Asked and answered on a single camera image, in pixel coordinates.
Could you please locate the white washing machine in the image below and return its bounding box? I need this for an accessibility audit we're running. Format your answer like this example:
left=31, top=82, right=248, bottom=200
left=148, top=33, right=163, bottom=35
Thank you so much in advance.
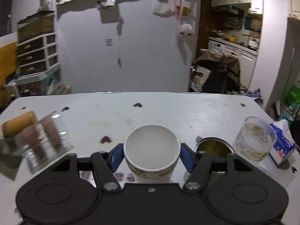
left=208, top=40, right=226, bottom=53

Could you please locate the clear glass lying cup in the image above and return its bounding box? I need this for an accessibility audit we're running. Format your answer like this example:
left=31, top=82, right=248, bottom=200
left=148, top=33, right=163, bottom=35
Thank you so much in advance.
left=15, top=111, right=73, bottom=174

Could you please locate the white drawer cabinet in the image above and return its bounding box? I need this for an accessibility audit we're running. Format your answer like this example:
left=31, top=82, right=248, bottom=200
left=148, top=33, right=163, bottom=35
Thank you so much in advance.
left=16, top=33, right=59, bottom=77

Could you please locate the blue tissue box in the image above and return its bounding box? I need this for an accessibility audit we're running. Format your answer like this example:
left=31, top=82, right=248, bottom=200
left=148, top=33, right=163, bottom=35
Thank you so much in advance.
left=269, top=119, right=297, bottom=167

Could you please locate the ribbed clear glass cup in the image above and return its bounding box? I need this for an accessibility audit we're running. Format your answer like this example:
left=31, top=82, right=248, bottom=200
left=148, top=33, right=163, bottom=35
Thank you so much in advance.
left=234, top=116, right=277, bottom=162

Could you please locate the white hanging plastic bag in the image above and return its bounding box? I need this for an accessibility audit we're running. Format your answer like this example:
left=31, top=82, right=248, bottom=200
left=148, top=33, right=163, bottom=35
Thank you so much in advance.
left=151, top=0, right=173, bottom=18

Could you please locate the glass aquarium tank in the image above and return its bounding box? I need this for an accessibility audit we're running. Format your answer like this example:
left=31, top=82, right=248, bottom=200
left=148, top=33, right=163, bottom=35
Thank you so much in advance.
left=17, top=11, right=55, bottom=43

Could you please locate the chair with draped jacket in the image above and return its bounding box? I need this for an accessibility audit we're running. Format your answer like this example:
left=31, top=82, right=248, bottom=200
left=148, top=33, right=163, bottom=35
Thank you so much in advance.
left=189, top=49, right=241, bottom=94

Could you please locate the dark grey lying cup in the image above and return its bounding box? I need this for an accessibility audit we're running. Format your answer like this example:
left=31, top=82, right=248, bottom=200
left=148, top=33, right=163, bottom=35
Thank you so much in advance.
left=0, top=138, right=22, bottom=180

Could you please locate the cork-wrapped lying cup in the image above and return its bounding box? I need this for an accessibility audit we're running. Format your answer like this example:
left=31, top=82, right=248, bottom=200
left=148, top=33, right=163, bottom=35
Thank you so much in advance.
left=1, top=111, right=37, bottom=139

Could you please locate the green tin can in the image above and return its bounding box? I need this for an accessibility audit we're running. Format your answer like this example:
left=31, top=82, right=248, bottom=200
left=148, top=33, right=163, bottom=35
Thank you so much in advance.
left=195, top=137, right=236, bottom=158

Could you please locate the white paper cup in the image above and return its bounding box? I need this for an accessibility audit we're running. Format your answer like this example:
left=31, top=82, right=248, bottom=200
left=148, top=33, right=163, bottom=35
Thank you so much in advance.
left=123, top=124, right=181, bottom=184

